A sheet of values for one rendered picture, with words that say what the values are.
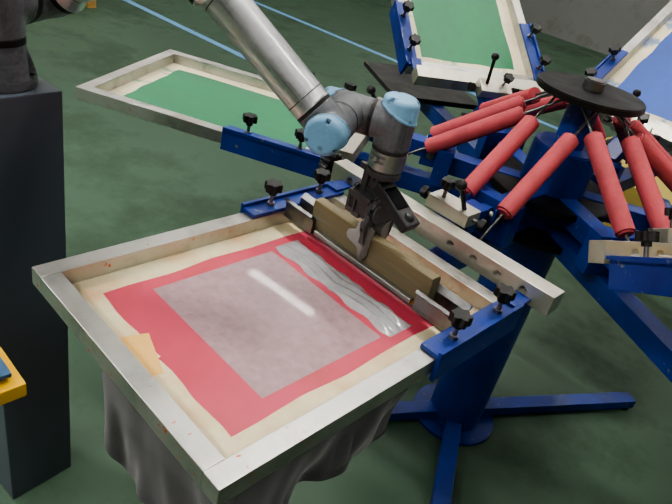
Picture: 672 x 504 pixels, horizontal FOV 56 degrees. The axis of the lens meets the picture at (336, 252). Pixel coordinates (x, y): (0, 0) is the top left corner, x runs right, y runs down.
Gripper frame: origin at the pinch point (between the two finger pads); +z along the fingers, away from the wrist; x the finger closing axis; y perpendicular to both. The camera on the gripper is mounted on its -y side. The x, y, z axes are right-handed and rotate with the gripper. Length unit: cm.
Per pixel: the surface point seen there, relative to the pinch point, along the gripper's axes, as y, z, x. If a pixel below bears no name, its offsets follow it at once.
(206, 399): -12, 6, 51
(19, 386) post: 6, 6, 73
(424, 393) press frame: 13, 100, -82
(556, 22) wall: 417, 79, -931
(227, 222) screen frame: 26.9, 1.9, 18.6
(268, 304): 2.2, 5.5, 26.1
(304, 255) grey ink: 11.5, 4.7, 8.2
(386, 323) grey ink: -14.9, 5.1, 9.1
